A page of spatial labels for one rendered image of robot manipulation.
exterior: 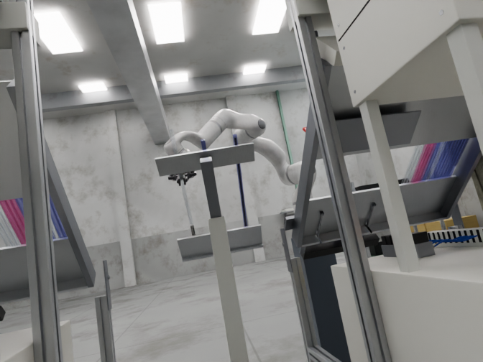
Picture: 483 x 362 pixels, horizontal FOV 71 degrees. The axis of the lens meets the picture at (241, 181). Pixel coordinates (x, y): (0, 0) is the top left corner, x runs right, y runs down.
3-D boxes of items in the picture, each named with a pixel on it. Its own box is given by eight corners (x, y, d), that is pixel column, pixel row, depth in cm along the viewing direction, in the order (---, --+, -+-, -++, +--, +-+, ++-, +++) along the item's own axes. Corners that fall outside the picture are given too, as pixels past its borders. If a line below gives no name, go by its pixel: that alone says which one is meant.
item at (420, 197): (299, 240, 135) (296, 234, 137) (442, 213, 148) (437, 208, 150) (305, 204, 123) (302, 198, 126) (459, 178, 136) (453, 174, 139)
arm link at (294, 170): (302, 204, 206) (295, 166, 210) (326, 198, 191) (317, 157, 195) (288, 205, 199) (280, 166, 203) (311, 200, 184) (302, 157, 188)
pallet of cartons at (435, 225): (486, 235, 635) (480, 214, 642) (446, 243, 624) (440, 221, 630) (443, 237, 750) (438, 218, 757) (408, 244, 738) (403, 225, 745)
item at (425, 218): (301, 247, 134) (295, 234, 139) (445, 219, 147) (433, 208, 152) (302, 245, 133) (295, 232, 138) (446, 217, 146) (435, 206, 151)
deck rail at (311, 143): (297, 248, 133) (291, 236, 138) (301, 247, 134) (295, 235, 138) (325, 65, 90) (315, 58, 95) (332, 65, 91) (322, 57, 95)
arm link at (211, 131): (205, 106, 166) (167, 144, 149) (225, 132, 172) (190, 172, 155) (195, 111, 172) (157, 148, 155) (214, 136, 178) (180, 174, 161)
